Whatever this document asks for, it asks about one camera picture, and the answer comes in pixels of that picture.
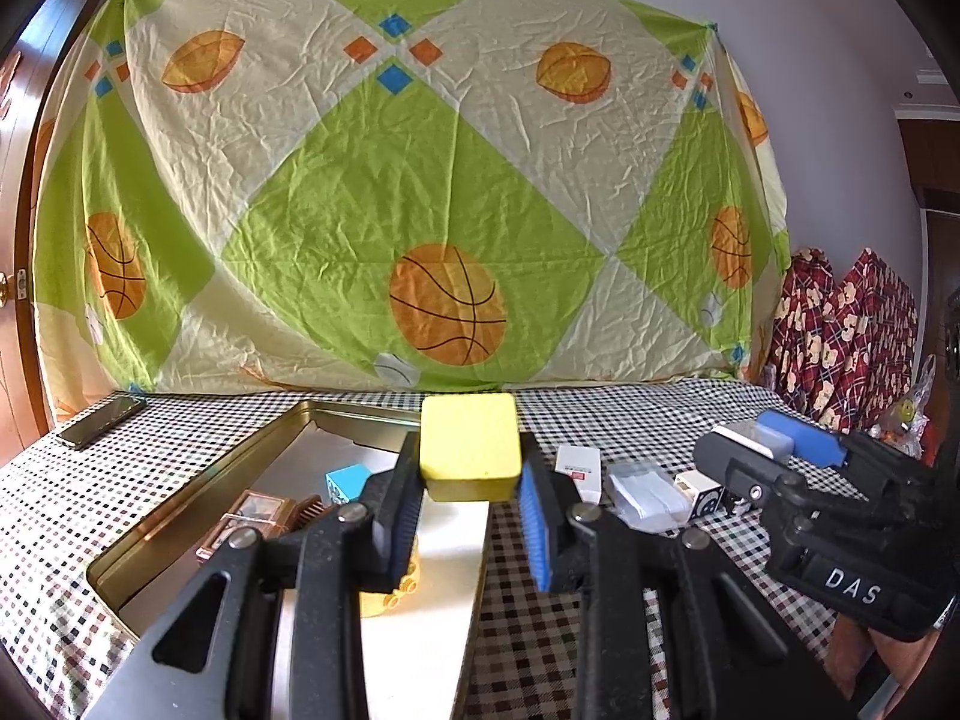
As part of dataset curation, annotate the yellow cartoon face toy block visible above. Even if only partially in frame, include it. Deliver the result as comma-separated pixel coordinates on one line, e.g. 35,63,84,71
359,544,421,619

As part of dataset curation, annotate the white box with red logo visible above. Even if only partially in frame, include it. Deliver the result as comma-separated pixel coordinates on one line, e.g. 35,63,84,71
555,444,602,504

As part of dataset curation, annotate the yellow cube block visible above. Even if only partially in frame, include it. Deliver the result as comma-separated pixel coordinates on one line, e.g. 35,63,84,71
418,394,523,504

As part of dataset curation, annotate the right hand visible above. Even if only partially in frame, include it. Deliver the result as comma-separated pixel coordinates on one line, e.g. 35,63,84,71
825,614,940,715

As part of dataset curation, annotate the white box with moon print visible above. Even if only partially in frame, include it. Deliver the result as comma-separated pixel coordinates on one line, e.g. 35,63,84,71
674,470,724,520

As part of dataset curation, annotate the small blue cube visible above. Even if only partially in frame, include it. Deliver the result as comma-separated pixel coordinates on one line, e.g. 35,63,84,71
324,463,371,505

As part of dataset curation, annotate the brown comb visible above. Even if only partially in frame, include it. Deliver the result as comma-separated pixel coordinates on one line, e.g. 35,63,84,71
286,494,332,533

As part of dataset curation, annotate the clear bag with toys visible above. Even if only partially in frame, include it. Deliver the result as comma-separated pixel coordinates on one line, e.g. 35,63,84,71
869,355,935,460

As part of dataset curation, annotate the clear plastic case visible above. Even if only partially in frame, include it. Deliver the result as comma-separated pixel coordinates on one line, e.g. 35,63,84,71
604,463,690,535

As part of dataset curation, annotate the red plaid bear fabric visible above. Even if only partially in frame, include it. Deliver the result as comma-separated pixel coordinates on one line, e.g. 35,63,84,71
760,249,918,433

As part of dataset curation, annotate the small wooden framed box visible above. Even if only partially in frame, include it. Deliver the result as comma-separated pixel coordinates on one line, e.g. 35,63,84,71
194,489,296,562

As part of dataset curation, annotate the gold metal tin box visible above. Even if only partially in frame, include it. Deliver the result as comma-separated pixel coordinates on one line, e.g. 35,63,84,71
86,401,490,718

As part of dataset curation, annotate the black phone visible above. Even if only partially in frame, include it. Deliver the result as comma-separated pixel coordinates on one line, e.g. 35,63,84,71
55,394,146,450

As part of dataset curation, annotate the checkered tablecloth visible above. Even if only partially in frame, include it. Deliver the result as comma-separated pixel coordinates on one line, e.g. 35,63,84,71
0,377,902,720

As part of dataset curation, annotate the green basketball print sheet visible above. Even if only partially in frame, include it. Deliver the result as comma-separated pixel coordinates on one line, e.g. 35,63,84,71
32,0,789,419

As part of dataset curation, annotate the brown wooden door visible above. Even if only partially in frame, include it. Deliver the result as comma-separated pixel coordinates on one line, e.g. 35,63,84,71
2,0,101,460

